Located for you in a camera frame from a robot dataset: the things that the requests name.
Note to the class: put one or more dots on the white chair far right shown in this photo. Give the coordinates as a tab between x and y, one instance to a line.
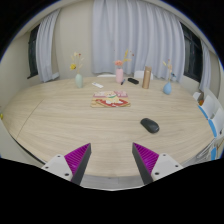
208	107

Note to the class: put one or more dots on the large white centre curtain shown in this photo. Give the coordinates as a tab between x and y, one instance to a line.
144	33

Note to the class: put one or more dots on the dark left window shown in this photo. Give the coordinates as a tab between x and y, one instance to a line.
32	52

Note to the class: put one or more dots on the brown cylindrical bottle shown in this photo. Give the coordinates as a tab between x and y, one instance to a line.
146	77

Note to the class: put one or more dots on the dark window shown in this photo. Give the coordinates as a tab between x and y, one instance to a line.
32	52
193	55

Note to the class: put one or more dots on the white right curtain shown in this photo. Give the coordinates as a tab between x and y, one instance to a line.
206	68

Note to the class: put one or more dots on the black rectangular case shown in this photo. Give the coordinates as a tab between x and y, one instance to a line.
132	80

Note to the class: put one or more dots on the white remote control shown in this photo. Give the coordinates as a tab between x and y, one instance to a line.
97	85

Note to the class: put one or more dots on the white chair behind table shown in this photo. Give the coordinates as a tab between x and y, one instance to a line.
141	74

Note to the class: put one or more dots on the white left curtain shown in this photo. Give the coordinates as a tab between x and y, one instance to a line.
44	46

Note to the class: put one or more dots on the pink vase with flowers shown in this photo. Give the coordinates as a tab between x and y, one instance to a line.
119	76

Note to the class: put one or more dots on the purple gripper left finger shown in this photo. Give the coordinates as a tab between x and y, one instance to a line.
71	166

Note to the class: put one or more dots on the blue vase with dried flowers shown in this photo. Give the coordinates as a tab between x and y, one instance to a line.
167	87

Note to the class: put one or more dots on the green vase with yellow flowers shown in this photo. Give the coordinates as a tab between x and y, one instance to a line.
76	65

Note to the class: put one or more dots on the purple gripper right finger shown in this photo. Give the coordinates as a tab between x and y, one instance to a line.
153	166

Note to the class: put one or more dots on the black computer mouse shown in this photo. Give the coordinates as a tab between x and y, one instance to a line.
150	125

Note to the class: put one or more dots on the dark right window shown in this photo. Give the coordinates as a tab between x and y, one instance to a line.
193	55

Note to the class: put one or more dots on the white and blue chair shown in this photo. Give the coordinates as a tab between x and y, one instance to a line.
217	123

